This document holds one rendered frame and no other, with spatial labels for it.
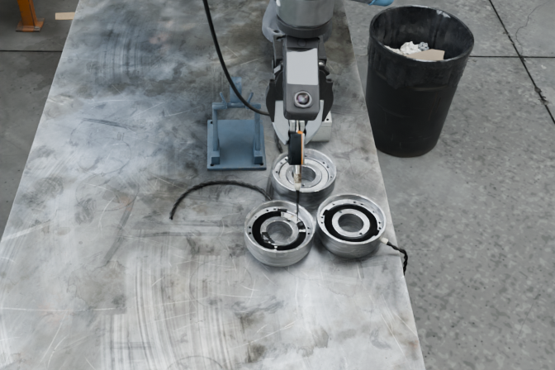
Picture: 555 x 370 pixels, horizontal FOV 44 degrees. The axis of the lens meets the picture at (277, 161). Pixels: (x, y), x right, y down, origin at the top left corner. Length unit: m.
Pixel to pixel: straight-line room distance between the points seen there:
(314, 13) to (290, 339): 0.43
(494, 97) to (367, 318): 1.94
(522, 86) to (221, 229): 2.04
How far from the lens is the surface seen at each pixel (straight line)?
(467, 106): 2.76
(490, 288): 2.14
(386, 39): 2.44
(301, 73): 0.91
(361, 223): 1.08
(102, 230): 1.10
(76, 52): 1.48
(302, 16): 0.89
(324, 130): 1.22
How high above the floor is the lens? 1.61
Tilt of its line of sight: 43 degrees down
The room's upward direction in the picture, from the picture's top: 3 degrees clockwise
